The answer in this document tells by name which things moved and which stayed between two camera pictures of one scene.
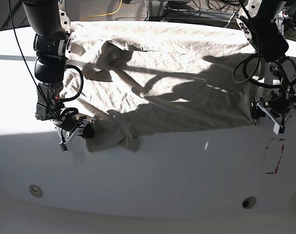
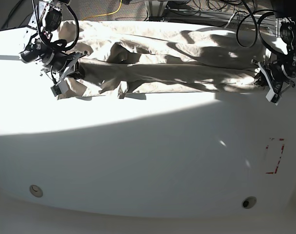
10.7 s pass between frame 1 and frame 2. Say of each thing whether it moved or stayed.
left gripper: moved
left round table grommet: stayed
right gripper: moved
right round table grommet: stayed
